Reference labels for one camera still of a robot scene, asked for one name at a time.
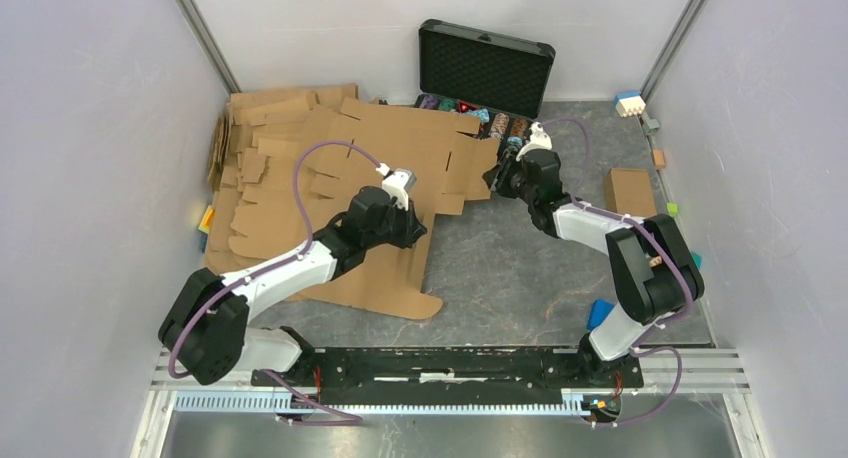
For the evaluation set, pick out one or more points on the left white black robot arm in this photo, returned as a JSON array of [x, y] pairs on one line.
[[207, 331]]

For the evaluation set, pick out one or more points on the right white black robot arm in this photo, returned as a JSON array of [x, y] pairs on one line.
[[655, 277]]

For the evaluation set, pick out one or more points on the small wooden cube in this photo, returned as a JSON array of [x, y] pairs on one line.
[[659, 159]]

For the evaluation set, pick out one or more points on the orange yellow block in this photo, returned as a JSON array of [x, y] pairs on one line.
[[204, 227]]

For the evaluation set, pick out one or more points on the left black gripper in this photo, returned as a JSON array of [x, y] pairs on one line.
[[412, 226]]

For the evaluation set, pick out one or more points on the blue white toy block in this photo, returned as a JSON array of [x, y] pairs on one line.
[[629, 103]]

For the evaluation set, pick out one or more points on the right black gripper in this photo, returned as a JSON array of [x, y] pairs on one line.
[[496, 178]]

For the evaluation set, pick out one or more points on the teal small cube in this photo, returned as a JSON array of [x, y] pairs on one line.
[[697, 259]]

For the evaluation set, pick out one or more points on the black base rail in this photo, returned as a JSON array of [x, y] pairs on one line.
[[523, 375]]

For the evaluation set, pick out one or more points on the black poker chip case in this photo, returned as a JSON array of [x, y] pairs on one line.
[[463, 69]]

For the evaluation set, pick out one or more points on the stack of flat cardboard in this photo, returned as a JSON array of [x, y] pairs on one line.
[[257, 141]]

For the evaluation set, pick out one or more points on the blue green block stack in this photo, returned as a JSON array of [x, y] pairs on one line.
[[598, 312]]

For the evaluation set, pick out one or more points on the cardboard box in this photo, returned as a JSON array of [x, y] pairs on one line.
[[629, 191], [438, 147]]

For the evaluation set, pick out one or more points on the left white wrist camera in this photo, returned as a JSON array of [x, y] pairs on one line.
[[397, 183]]

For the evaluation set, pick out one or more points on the folded closed cardboard box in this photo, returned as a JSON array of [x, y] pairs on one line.
[[629, 191]]

